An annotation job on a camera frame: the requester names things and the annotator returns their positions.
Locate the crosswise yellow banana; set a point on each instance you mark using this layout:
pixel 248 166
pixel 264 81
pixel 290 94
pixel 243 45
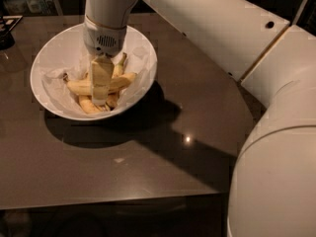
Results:
pixel 117 84

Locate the bottles on background shelf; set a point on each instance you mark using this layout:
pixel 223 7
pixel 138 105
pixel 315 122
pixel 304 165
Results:
pixel 31 7

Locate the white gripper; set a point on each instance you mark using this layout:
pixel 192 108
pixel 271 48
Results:
pixel 105 40

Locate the black object at table corner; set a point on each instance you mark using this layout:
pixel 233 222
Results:
pixel 7 24

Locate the white ceramic bowl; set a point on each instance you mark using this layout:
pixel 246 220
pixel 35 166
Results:
pixel 64 51

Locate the right yellow banana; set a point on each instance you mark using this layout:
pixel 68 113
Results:
pixel 112 99

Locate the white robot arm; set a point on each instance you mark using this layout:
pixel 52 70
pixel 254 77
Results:
pixel 273 188

